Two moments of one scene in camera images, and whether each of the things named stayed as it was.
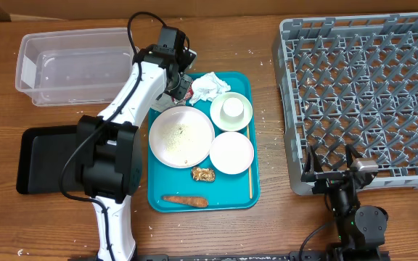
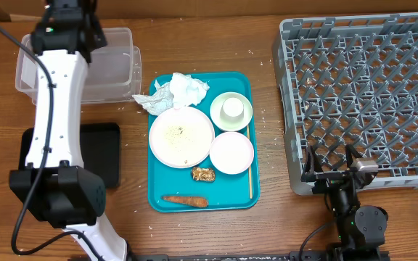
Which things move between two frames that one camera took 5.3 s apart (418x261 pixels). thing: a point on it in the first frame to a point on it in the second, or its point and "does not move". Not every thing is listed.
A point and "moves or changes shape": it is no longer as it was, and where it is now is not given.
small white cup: [232, 109] does not move
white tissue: [207, 87] moves or changes shape
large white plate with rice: [181, 136] does not move
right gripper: [326, 180] does not move
